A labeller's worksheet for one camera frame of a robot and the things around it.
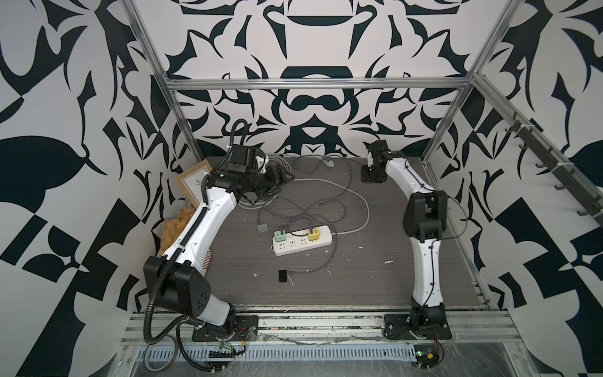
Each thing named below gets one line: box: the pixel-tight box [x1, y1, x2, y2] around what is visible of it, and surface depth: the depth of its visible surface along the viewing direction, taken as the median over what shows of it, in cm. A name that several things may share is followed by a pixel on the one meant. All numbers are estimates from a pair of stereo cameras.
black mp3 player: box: [278, 269, 287, 283], surface depth 85 cm
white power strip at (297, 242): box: [270, 224, 333, 257], surface depth 92 cm
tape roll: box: [143, 335, 179, 373], surface depth 71 cm
